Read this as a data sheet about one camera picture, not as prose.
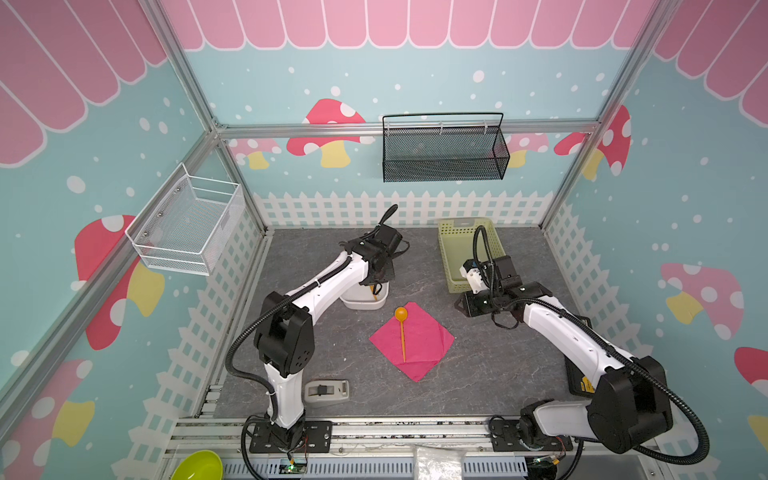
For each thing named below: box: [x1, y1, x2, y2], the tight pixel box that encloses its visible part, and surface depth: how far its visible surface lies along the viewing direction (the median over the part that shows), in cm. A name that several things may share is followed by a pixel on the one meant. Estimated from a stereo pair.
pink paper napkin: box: [368, 301, 454, 382], surface depth 92 cm
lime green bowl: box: [171, 450, 224, 480], surface depth 70 cm
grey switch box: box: [304, 380, 350, 403], surface depth 80 cm
